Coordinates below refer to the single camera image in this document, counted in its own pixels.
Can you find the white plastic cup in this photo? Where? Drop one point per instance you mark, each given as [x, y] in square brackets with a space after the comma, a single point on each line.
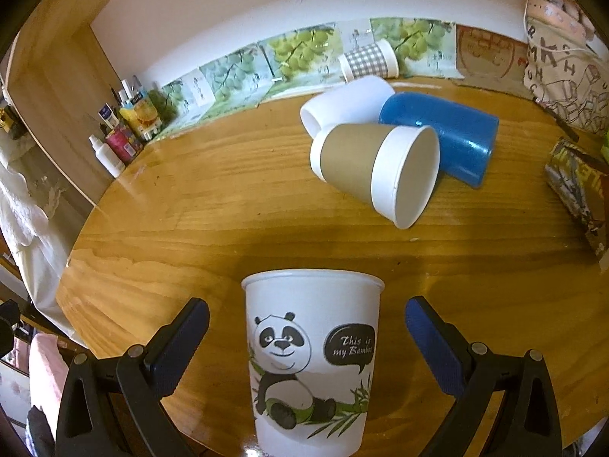
[357, 102]

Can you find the brown sleeve paper cup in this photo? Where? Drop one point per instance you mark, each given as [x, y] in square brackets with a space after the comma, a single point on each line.
[392, 168]

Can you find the dark patterned paper cup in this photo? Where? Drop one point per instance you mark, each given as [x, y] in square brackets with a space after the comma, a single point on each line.
[581, 182]

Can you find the white spray bottle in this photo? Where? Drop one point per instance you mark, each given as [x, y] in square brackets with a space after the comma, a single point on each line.
[107, 157]

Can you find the blue plastic cup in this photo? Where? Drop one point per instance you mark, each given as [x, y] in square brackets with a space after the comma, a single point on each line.
[467, 136]

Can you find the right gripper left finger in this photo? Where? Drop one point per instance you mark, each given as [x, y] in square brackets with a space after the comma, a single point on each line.
[112, 406]

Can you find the printed canvas bag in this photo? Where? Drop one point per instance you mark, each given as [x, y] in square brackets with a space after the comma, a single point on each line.
[564, 74]

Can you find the white panda paper cup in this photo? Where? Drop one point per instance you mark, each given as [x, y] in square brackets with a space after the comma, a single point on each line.
[312, 337]

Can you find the red pink canister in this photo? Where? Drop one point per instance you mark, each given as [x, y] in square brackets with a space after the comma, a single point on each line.
[124, 143]

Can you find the yellow juice carton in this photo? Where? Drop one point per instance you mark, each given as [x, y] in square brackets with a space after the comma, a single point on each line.
[141, 115]

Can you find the checkered paper cup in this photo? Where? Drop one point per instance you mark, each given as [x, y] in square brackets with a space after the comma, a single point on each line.
[377, 59]

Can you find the green grape poster strip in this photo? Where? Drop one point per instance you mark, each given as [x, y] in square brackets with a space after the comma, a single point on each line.
[299, 62]

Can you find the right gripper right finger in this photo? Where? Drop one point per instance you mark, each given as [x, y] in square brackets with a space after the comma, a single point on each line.
[527, 423]

